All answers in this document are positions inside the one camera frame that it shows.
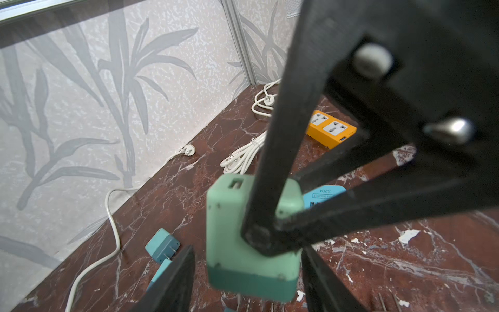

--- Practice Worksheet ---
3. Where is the green plug cube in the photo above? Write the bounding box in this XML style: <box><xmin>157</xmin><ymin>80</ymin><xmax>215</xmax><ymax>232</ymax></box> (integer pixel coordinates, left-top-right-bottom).
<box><xmin>206</xmin><ymin>174</ymin><xmax>301</xmax><ymax>302</ymax></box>

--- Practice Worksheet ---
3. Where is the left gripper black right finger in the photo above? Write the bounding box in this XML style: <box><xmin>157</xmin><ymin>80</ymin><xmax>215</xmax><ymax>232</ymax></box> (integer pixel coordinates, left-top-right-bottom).
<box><xmin>301</xmin><ymin>246</ymin><xmax>366</xmax><ymax>312</ymax></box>

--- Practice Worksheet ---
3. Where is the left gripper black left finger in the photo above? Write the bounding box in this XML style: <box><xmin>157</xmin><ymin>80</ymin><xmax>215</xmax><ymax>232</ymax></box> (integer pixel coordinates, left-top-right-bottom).
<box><xmin>131</xmin><ymin>246</ymin><xmax>195</xmax><ymax>312</ymax></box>

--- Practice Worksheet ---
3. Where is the white power strip cord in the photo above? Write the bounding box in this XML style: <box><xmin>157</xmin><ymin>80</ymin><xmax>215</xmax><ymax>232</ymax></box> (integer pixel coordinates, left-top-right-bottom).
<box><xmin>64</xmin><ymin>144</ymin><xmax>196</xmax><ymax>312</ymax></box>

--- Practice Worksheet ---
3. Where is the white coiled cable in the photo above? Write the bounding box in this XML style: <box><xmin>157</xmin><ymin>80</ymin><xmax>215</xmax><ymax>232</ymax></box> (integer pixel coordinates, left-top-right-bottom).
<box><xmin>250</xmin><ymin>77</ymin><xmax>282</xmax><ymax>118</ymax></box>

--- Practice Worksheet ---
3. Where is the blue power strip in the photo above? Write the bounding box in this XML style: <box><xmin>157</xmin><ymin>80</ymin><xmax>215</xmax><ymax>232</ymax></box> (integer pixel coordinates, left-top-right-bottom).
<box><xmin>303</xmin><ymin>185</ymin><xmax>346</xmax><ymax>209</ymax></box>

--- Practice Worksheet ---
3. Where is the teal plug cube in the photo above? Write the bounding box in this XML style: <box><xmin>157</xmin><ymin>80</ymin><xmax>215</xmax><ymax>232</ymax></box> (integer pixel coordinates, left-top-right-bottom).
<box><xmin>145</xmin><ymin>228</ymin><xmax>181</xmax><ymax>264</ymax></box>
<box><xmin>146</xmin><ymin>258</ymin><xmax>172</xmax><ymax>291</ymax></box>

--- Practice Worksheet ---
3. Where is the white bundled cable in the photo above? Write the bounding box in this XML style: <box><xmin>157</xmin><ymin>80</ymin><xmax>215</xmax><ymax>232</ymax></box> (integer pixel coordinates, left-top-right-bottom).
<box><xmin>220</xmin><ymin>130</ymin><xmax>269</xmax><ymax>176</ymax></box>

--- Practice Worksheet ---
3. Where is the orange power strip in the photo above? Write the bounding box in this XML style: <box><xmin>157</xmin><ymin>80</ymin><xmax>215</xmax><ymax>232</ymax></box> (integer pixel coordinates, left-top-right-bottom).
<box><xmin>306</xmin><ymin>110</ymin><xmax>357</xmax><ymax>149</ymax></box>

